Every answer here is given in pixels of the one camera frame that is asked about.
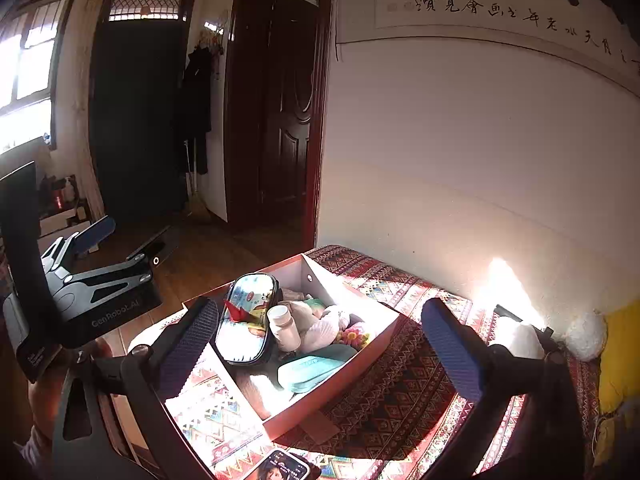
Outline yellow pillow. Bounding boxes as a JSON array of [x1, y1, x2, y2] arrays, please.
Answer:
[[597, 300, 640, 416]]

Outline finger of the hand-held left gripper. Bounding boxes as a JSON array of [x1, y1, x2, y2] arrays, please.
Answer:
[[39, 215, 117, 282], [62, 225, 182, 306]]

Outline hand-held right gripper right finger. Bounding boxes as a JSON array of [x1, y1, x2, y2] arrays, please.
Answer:
[[420, 297, 586, 480]]

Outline black hanging coat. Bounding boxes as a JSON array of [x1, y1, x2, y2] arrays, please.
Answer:
[[180, 45, 213, 176]]

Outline cluttered side table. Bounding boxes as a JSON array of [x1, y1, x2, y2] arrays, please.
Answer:
[[37, 175, 96, 241]]

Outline dark brown panel door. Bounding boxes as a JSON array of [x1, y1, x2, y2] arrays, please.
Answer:
[[257, 0, 321, 211]]

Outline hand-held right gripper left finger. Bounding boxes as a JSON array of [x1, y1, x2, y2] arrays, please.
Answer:
[[52, 296, 221, 480]]

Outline pink yellow crochet flowers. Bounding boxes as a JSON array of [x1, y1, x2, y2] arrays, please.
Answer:
[[340, 325, 376, 346]]

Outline window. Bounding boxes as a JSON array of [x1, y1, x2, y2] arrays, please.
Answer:
[[0, 0, 81, 156]]

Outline orange cardboard box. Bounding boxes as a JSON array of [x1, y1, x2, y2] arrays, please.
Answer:
[[125, 254, 403, 443]]

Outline dark entrance door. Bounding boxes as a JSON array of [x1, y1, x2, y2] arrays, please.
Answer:
[[90, 0, 201, 223]]

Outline cream knit sock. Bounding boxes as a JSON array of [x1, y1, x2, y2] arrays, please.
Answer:
[[280, 300, 351, 348]]

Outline teal glasses case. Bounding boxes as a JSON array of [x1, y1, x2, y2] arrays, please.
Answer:
[[277, 352, 358, 393]]

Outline red patterned woven blanket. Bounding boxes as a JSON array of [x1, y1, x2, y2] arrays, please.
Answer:
[[165, 245, 608, 480]]

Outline white pill bottle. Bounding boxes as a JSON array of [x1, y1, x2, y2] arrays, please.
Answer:
[[266, 304, 302, 352]]

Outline smartphone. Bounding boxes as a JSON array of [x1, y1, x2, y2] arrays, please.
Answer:
[[247, 449, 321, 480]]

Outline white fluffy ball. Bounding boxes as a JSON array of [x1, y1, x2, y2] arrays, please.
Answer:
[[565, 310, 608, 361]]

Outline dark red wooden door frame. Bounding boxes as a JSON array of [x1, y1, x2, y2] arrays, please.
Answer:
[[222, 0, 335, 253]]

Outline person's left hand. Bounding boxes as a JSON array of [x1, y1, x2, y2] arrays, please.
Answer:
[[25, 337, 118, 441]]

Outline black clamp tool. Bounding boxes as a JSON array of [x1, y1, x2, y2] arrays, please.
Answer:
[[492, 302, 556, 346]]

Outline blue printed pencil case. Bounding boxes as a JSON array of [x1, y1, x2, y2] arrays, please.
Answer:
[[215, 272, 283, 366]]

